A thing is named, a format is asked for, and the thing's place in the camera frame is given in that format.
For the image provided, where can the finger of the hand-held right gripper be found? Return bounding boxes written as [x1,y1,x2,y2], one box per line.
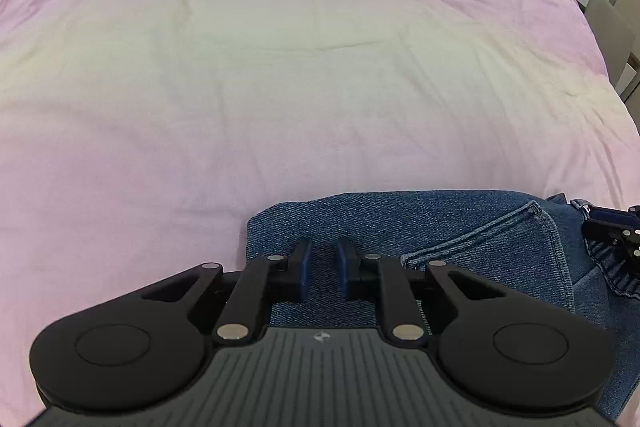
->
[581,204,640,280]

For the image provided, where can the pink floral duvet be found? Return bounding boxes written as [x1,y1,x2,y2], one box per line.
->
[0,0,640,413]

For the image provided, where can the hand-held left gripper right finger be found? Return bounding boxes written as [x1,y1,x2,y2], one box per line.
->
[336,237,507,342]

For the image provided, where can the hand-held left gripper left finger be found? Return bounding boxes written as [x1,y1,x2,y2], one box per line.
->
[140,239,313,342]

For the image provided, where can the blue denim pants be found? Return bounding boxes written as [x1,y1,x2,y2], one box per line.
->
[246,189,640,427]

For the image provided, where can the grey chair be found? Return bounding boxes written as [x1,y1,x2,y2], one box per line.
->
[584,0,640,100]

